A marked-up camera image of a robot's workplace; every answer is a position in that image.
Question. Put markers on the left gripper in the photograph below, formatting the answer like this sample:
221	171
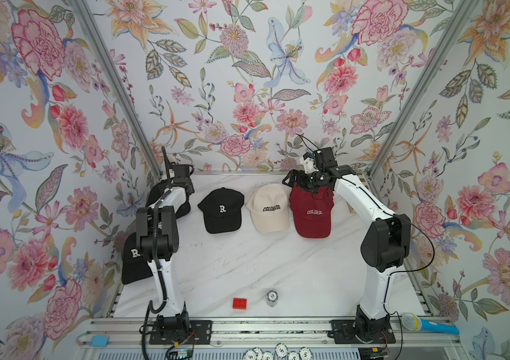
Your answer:
186	182

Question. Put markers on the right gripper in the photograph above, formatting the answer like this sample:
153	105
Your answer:
294	175

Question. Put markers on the black cap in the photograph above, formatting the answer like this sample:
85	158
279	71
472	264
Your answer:
158	190
135	267
221	210

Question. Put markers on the red cap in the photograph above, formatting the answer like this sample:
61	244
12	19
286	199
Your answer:
312	212

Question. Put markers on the cream cap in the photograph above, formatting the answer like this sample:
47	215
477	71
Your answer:
269	208

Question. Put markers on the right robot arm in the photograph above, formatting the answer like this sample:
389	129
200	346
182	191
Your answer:
384	247

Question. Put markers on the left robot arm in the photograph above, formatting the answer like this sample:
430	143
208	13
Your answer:
157	240

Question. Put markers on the wooden chess board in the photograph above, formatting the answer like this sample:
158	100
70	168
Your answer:
357	196

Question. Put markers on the small glass jar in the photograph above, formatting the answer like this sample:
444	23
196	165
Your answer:
272	298

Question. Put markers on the red plastic block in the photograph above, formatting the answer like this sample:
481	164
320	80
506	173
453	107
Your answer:
239	304

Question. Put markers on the blue microphone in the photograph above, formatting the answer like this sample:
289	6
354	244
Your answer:
415	323

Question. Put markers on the poker chips row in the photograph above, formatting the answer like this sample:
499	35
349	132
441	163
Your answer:
280	352

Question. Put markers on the blue sticky note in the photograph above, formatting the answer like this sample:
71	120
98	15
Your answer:
99	341

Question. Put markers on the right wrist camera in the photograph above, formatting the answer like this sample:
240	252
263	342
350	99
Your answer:
308	163

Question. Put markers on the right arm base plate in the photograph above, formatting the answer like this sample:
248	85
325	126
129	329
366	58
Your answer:
346	332

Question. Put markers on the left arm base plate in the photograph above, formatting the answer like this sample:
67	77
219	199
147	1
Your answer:
168	331

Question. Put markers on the aluminium front rail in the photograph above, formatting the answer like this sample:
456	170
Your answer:
259	331

